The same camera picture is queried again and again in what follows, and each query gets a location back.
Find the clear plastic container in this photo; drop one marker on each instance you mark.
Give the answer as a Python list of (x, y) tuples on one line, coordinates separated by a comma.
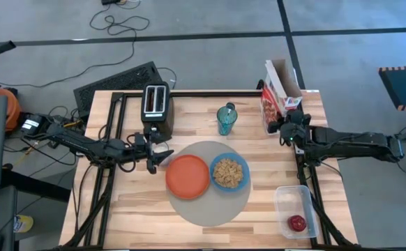
[(290, 202)]

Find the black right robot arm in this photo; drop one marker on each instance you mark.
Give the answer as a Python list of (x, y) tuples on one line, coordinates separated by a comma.
[(346, 141)]

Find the blue mat hazard-striped edge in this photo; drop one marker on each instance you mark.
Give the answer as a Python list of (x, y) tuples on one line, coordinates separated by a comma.
[(405, 87)]

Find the black two-slot toaster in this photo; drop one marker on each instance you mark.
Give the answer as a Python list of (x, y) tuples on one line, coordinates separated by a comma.
[(157, 104)]

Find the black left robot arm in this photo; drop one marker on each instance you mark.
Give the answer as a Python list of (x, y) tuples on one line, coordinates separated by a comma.
[(84, 144)]

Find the red apple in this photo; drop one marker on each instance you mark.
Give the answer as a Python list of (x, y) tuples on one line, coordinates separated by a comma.
[(296, 223)]

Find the black power strip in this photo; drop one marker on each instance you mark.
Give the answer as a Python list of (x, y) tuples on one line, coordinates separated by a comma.
[(110, 1)]

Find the glass with white grains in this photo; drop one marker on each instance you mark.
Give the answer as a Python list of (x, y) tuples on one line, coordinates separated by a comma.
[(162, 147)]

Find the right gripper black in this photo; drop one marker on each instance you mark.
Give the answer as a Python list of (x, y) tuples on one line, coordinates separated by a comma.
[(295, 130)]

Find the orange plate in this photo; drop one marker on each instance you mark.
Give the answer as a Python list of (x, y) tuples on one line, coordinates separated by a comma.
[(187, 178)]

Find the orange vacuum cleaner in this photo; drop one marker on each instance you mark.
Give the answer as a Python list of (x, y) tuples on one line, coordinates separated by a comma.
[(13, 108)]

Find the black floor beam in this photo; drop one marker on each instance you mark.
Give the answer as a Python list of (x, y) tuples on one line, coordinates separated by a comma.
[(35, 184)]

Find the teal transparent tumbler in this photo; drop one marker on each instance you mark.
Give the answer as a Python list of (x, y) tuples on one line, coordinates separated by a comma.
[(226, 122)]

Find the cereal squares heap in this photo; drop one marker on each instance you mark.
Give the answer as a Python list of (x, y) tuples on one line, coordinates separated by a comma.
[(228, 173)]

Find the blue bowl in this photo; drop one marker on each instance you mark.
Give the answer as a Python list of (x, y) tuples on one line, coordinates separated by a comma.
[(246, 171)]

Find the Life cinnamon cereal box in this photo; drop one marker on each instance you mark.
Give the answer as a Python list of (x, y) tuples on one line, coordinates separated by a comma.
[(276, 94)]

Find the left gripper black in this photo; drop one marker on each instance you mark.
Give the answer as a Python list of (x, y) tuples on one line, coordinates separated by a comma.
[(143, 150)]

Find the round grey placemat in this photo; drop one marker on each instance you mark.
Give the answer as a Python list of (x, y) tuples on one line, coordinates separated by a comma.
[(206, 209)]

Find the yellow white bottle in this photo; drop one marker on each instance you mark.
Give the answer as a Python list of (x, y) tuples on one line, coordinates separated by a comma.
[(24, 223)]

